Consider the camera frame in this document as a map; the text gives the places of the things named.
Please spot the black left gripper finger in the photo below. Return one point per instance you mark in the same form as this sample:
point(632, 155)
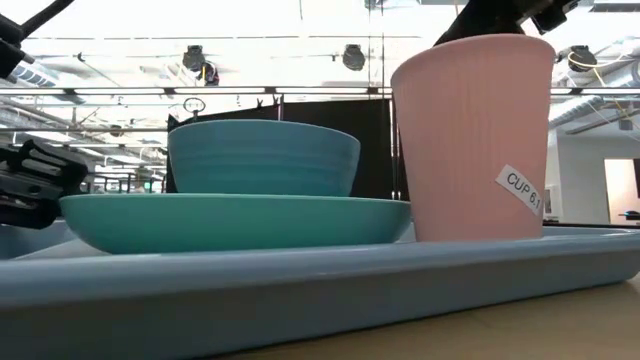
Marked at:
point(30, 212)

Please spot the teal plastic plate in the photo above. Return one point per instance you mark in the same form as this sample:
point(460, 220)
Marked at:
point(225, 222)

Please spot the blue plastic bowl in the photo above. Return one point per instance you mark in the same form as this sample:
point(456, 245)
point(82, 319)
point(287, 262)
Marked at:
point(260, 160)

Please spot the blue plastic tray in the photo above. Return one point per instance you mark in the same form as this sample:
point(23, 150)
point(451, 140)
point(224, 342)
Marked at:
point(300, 300)

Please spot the pink ribbed cup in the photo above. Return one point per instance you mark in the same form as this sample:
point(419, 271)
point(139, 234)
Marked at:
point(450, 150)

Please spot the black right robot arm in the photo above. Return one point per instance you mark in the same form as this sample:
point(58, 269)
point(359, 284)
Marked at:
point(480, 17)

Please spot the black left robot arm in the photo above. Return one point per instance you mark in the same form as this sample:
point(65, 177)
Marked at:
point(10, 50)

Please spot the black ceiling lamp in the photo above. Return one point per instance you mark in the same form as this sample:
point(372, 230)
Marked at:
point(354, 57)
point(582, 59)
point(194, 57)

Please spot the black backdrop panel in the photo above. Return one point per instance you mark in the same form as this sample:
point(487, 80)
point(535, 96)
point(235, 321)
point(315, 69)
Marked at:
point(375, 150)

